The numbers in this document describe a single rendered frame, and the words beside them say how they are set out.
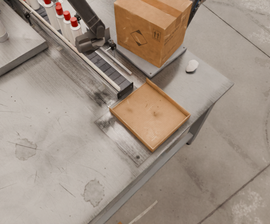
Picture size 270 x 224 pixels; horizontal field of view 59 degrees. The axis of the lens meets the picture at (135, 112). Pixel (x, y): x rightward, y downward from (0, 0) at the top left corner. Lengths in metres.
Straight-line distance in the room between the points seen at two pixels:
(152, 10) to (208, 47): 1.57
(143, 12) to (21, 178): 0.92
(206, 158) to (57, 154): 1.27
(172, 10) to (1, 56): 0.93
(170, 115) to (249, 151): 1.14
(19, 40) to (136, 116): 0.81
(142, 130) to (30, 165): 0.52
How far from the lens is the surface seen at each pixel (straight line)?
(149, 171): 1.72
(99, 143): 1.13
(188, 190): 1.95
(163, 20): 1.18
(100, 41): 1.14
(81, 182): 1.09
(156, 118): 1.18
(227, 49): 2.77
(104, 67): 1.30
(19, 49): 1.52
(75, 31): 1.28
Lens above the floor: 1.87
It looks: 61 degrees down
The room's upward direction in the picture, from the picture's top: straight up
